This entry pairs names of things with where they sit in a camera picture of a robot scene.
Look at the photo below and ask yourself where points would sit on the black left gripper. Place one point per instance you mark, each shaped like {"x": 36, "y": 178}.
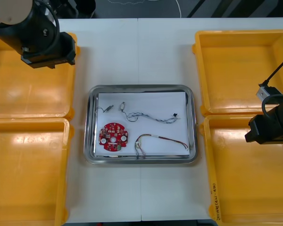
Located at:
{"x": 52, "y": 50}

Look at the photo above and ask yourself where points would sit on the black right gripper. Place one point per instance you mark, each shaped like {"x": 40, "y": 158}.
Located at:
{"x": 264, "y": 128}

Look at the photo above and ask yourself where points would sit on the small dark metal solenoid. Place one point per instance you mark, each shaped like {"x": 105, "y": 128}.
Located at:
{"x": 109, "y": 108}

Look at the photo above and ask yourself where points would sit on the small pale metal solenoid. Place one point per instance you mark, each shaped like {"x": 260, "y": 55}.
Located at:
{"x": 122, "y": 106}

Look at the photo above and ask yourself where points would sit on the round red circuit board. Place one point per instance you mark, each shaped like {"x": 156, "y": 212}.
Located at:
{"x": 108, "y": 142}

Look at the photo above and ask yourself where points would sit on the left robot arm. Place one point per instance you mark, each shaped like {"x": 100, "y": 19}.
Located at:
{"x": 14, "y": 26}

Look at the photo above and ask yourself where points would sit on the yellow-orange plastic bin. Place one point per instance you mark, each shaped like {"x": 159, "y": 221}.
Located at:
{"x": 245, "y": 183}
{"x": 238, "y": 66}
{"x": 37, "y": 94}
{"x": 37, "y": 176}

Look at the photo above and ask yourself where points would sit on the person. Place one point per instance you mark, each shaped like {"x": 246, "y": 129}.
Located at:
{"x": 85, "y": 7}

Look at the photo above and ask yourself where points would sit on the steel tray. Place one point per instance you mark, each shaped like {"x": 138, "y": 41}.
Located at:
{"x": 90, "y": 131}

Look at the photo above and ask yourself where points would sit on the white sheet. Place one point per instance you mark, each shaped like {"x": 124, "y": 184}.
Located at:
{"x": 155, "y": 103}

